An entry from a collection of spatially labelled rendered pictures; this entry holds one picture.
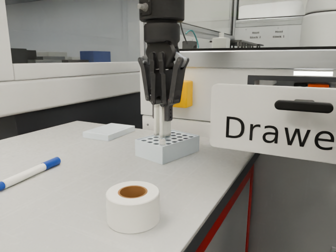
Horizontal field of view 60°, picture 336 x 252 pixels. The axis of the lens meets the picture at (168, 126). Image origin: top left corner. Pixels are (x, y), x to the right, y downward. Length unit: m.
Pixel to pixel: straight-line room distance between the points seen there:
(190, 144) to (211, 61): 0.25
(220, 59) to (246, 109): 0.32
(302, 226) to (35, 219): 0.65
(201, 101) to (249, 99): 0.34
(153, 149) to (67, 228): 0.26
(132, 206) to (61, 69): 0.81
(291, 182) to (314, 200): 0.07
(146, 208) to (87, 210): 0.11
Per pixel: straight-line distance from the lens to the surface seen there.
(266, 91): 0.48
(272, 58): 0.76
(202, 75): 0.81
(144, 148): 0.62
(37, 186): 0.55
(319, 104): 0.44
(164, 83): 0.61
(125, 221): 0.38
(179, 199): 0.46
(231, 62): 0.78
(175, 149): 0.61
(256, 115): 0.49
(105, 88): 1.29
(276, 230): 0.88
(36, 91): 1.05
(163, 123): 0.63
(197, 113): 0.82
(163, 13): 0.59
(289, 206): 0.84
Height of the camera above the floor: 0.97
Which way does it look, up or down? 13 degrees down
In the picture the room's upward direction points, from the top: straight up
